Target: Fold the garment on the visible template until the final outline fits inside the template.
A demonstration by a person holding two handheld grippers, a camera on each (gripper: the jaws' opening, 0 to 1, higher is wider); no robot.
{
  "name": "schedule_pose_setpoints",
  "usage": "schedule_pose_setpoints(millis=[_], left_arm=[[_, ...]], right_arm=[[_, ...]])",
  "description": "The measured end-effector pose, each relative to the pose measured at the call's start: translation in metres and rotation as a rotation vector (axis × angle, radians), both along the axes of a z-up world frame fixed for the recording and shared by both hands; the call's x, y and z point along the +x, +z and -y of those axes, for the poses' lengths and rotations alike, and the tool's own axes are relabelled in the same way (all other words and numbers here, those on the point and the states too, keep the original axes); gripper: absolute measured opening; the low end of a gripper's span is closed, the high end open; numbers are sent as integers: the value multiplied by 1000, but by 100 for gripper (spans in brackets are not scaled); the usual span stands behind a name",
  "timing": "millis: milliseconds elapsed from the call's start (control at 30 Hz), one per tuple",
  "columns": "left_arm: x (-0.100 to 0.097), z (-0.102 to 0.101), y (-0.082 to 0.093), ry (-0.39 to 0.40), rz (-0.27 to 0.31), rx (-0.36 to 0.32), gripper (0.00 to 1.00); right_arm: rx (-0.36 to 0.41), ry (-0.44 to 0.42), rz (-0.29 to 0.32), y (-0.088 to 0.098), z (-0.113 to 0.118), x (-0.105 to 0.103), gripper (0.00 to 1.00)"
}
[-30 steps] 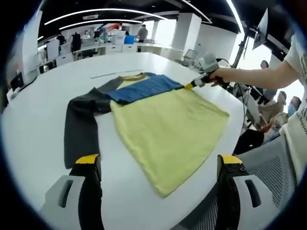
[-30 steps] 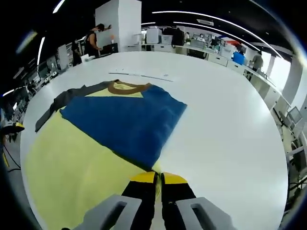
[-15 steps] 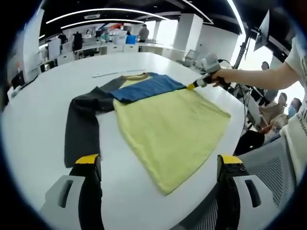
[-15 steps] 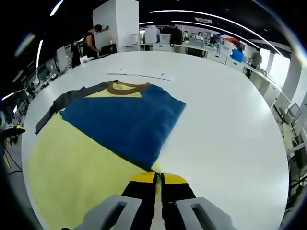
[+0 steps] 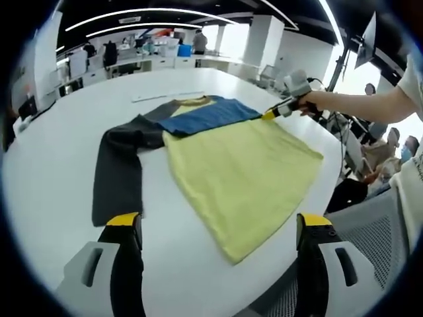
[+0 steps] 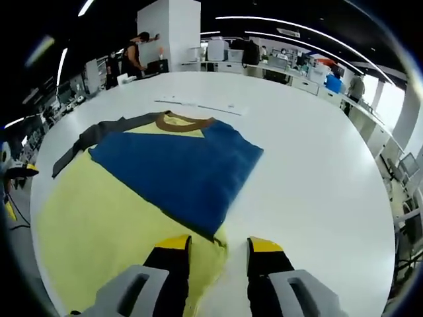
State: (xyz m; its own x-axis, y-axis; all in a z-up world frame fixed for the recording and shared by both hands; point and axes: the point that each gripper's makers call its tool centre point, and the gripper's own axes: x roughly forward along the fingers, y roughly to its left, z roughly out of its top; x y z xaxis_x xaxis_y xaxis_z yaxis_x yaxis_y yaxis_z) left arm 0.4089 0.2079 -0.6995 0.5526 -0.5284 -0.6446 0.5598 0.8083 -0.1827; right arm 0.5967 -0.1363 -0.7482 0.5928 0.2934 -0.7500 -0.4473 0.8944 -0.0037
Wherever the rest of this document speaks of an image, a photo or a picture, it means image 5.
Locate yellow garment blue grey sleeves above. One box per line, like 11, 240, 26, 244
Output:
91, 94, 325, 266

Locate person's white printed shirt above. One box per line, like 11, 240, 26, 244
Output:
389, 49, 423, 262

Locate white outline template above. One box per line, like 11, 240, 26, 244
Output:
131, 91, 204, 104

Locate grey light panel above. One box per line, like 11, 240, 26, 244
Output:
354, 11, 378, 71

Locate black chair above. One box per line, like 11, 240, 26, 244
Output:
325, 178, 369, 214

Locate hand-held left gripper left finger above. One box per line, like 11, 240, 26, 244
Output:
54, 212, 148, 317

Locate black monitor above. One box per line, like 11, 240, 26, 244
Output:
18, 94, 38, 120

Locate long curved ceiling light strip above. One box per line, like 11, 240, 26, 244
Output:
64, 8, 236, 33

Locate row of white office cabinets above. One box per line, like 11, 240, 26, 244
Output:
56, 54, 255, 88

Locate grey mesh chair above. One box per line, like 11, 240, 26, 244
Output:
264, 188, 412, 317

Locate person's right hand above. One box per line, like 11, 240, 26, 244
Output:
296, 91, 325, 118

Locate black light stand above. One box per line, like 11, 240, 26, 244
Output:
325, 36, 356, 100

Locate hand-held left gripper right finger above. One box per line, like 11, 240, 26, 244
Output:
295, 213, 381, 317

